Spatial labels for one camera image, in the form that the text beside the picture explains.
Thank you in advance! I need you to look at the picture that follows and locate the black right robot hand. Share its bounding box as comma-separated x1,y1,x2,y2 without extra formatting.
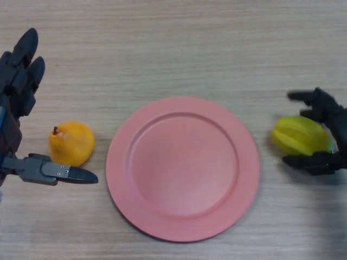
281,87,347,176

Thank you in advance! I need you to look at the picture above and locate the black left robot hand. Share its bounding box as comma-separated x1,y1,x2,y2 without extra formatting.
0,28,99,187

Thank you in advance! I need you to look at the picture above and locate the yellow starfruit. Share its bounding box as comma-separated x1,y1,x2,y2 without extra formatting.
270,115,336,157

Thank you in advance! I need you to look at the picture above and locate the pink round plate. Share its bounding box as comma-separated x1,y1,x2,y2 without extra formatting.
105,96,261,243

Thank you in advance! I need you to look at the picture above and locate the orange-yellow pear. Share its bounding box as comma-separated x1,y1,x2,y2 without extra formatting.
48,121,96,167

